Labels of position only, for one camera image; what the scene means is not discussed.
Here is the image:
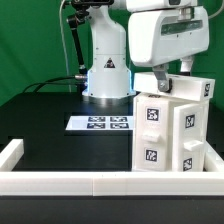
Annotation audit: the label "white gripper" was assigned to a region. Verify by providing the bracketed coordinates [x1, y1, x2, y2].
[128, 6, 209, 92]

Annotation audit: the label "white cabinet door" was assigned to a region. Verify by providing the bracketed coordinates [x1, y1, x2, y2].
[132, 95, 169, 171]
[172, 104, 205, 172]

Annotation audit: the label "white cabinet body box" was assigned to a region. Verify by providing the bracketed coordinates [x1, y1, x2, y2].
[132, 93, 209, 172]

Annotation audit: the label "white cabinet top block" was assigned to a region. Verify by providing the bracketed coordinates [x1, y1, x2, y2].
[134, 72, 215, 101]

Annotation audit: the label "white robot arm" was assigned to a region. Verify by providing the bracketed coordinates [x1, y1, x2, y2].
[83, 0, 214, 101]

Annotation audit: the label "white U-shaped fence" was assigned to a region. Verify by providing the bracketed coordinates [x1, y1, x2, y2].
[0, 139, 224, 196]

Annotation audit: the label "white marker base plate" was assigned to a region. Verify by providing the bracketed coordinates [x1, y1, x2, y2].
[66, 116, 133, 131]

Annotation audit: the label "black cables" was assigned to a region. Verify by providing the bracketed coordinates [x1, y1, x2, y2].
[22, 75, 88, 94]

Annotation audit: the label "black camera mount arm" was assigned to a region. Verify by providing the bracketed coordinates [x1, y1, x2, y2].
[67, 0, 114, 75]

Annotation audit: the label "grey cable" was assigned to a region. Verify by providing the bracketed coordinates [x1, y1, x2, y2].
[58, 0, 73, 94]

